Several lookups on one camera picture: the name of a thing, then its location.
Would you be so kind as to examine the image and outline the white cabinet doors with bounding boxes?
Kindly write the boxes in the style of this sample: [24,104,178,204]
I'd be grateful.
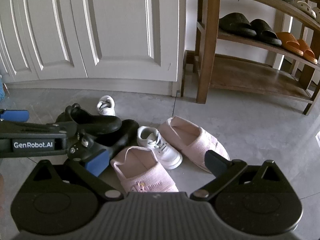
[0,0,187,97]

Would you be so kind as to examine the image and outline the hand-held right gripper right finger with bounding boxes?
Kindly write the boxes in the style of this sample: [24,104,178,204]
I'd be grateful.
[189,150,288,202]

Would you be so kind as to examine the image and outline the wooden shoe rack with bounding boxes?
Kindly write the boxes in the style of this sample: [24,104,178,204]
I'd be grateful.
[184,0,320,115]

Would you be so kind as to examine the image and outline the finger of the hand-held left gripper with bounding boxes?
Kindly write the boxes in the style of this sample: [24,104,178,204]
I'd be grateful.
[0,109,30,122]
[66,133,106,161]

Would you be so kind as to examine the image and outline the blue fluffy duster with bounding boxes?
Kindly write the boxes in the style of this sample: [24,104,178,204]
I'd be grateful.
[0,74,8,102]

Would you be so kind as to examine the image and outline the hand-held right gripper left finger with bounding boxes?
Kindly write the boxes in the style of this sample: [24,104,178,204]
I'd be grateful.
[32,149,125,201]

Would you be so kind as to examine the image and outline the orange slide sandal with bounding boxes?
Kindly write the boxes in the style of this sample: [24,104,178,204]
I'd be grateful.
[276,32,304,57]
[296,39,318,64]

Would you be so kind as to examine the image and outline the pink slipper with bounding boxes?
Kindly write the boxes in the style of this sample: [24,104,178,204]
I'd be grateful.
[110,146,179,193]
[159,116,230,173]

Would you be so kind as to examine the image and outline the small white sneaker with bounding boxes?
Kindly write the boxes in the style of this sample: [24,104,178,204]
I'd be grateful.
[137,126,183,170]
[97,95,116,116]

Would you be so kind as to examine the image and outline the black slide sandal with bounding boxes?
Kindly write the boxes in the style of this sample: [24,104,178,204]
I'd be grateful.
[219,12,257,37]
[250,19,282,47]

